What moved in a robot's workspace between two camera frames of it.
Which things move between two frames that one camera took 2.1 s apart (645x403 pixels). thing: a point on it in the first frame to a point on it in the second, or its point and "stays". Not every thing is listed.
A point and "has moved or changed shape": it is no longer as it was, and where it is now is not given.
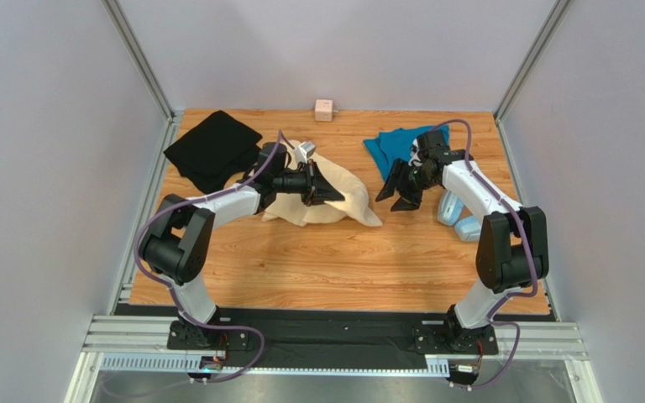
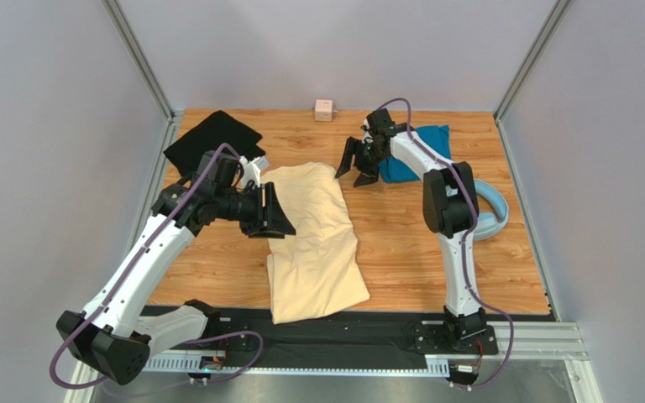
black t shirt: x=216 y=150 stays
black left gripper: x=322 y=191 to x=277 y=222
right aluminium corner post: x=531 y=59 stays
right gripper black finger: x=406 y=201 to x=369 y=172
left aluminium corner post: x=116 y=13 stays
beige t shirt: x=288 y=207 has moved or changed shape
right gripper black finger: x=396 y=179 to x=351 y=148
